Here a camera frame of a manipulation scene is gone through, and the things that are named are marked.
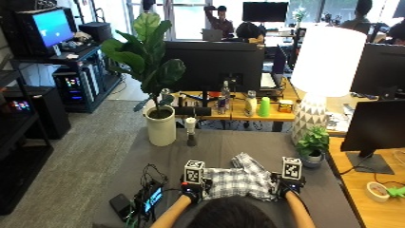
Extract person's right hand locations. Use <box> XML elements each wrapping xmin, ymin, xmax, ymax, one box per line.
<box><xmin>271</xmin><ymin>172</ymin><xmax>307</xmax><ymax>200</ymax></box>

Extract person's left hand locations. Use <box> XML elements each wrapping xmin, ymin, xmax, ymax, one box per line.
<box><xmin>180</xmin><ymin>178</ymin><xmax>215</xmax><ymax>205</ymax></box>

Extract grey white plaid shirt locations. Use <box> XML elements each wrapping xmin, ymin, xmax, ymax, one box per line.
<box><xmin>201</xmin><ymin>152</ymin><xmax>280</xmax><ymax>202</ymax></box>

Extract right white marker cube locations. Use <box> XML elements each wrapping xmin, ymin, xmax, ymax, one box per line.
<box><xmin>281</xmin><ymin>156</ymin><xmax>304</xmax><ymax>181</ymax></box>

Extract white marker cube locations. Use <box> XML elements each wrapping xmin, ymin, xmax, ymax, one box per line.
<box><xmin>183</xmin><ymin>160</ymin><xmax>207</xmax><ymax>184</ymax></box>
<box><xmin>281</xmin><ymin>156</ymin><xmax>304</xmax><ymax>181</ymax></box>

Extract left white marker cube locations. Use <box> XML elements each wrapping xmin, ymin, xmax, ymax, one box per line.
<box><xmin>183</xmin><ymin>160</ymin><xmax>207</xmax><ymax>184</ymax></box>

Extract black device with blue screen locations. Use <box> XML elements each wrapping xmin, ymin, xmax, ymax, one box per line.
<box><xmin>133</xmin><ymin>180</ymin><xmax>165</xmax><ymax>219</ymax></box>

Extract small grey plant pot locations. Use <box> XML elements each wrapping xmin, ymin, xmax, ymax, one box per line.
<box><xmin>301</xmin><ymin>151</ymin><xmax>327</xmax><ymax>169</ymax></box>

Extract the person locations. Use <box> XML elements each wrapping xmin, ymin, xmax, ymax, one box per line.
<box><xmin>148</xmin><ymin>172</ymin><xmax>317</xmax><ymax>228</ymax></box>

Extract grey table cover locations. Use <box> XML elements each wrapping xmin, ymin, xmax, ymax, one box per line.
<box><xmin>92</xmin><ymin>127</ymin><xmax>363</xmax><ymax>228</ymax></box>

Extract small green potted plant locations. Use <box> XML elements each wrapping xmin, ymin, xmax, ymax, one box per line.
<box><xmin>295</xmin><ymin>125</ymin><xmax>331</xmax><ymax>158</ymax></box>

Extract black phone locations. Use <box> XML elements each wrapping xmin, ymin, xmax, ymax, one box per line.
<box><xmin>108</xmin><ymin>193</ymin><xmax>136</xmax><ymax>222</ymax></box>

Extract white bottle with dark base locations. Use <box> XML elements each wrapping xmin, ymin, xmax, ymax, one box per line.
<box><xmin>185</xmin><ymin>117</ymin><xmax>199</xmax><ymax>147</ymax></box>

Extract white tape roll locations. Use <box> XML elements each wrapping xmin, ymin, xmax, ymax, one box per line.
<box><xmin>365</xmin><ymin>180</ymin><xmax>392</xmax><ymax>203</ymax></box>

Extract tall white plant pot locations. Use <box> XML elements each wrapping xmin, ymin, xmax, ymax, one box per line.
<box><xmin>141</xmin><ymin>104</ymin><xmax>179</xmax><ymax>147</ymax></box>

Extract white grey patterned lamp base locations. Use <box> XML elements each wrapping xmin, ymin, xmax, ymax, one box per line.
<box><xmin>291</xmin><ymin>93</ymin><xmax>331</xmax><ymax>146</ymax></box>

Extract green toy figure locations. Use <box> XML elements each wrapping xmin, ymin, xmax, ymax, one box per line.
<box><xmin>385</xmin><ymin>185</ymin><xmax>405</xmax><ymax>199</ymax></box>

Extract yellow small box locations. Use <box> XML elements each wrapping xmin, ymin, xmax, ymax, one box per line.
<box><xmin>277</xmin><ymin>99</ymin><xmax>295</xmax><ymax>114</ymax></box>

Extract green plastic cup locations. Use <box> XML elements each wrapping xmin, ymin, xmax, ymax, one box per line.
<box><xmin>257</xmin><ymin>96</ymin><xmax>272</xmax><ymax>118</ymax></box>

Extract wooden desk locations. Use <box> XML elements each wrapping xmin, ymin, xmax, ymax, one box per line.
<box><xmin>165</xmin><ymin>77</ymin><xmax>305</xmax><ymax>132</ymax></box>

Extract black monitor with square stand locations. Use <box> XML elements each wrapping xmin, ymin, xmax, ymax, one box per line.
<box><xmin>340</xmin><ymin>99</ymin><xmax>405</xmax><ymax>176</ymax></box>

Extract pale spray bottle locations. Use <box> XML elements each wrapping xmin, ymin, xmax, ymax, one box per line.
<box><xmin>243</xmin><ymin>89</ymin><xmax>259</xmax><ymax>118</ymax></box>

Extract clear water bottle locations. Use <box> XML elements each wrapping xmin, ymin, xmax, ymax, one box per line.
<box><xmin>216</xmin><ymin>80</ymin><xmax>233</xmax><ymax>115</ymax></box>

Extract black monitor on wooden desk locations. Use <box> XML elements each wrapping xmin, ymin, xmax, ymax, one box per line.
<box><xmin>164</xmin><ymin>40</ymin><xmax>267</xmax><ymax>117</ymax></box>

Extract white lamp shade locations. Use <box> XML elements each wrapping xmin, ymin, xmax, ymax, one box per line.
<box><xmin>291</xmin><ymin>26</ymin><xmax>368</xmax><ymax>98</ymax></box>

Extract large leafy green plant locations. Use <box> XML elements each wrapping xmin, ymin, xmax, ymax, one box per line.
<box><xmin>100</xmin><ymin>11</ymin><xmax>188</xmax><ymax>119</ymax></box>

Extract black monitor behind lamp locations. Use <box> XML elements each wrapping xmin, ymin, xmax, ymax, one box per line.
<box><xmin>349</xmin><ymin>43</ymin><xmax>405</xmax><ymax>101</ymax></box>

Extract black computer tower with lights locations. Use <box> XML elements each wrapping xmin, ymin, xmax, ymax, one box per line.
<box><xmin>52</xmin><ymin>67</ymin><xmax>96</xmax><ymax>105</ymax></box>

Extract black cabinet with coloured lights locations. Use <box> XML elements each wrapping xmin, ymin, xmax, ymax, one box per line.
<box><xmin>0</xmin><ymin>85</ymin><xmax>72</xmax><ymax>141</ymax></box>

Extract black shelf rack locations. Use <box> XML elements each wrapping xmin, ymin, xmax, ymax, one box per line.
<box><xmin>11</xmin><ymin>44</ymin><xmax>124</xmax><ymax>114</ymax></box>

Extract black distant monitor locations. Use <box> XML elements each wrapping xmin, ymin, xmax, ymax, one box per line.
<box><xmin>241</xmin><ymin>1</ymin><xmax>291</xmax><ymax>23</ymax></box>

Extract lit blue computer monitor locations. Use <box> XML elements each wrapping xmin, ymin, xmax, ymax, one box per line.
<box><xmin>14</xmin><ymin>7</ymin><xmax>79</xmax><ymax>57</ymax></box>

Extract black cables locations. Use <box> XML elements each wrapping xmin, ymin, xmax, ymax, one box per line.
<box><xmin>125</xmin><ymin>162</ymin><xmax>183</xmax><ymax>228</ymax></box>

